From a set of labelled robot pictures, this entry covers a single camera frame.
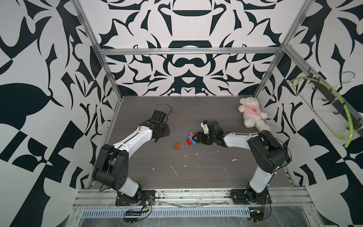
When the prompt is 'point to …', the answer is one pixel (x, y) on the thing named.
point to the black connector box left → (131, 217)
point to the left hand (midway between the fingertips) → (165, 129)
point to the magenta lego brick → (191, 134)
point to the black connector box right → (256, 215)
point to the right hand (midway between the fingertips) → (194, 137)
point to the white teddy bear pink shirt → (253, 114)
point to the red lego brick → (189, 141)
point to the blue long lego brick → (193, 142)
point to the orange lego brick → (177, 146)
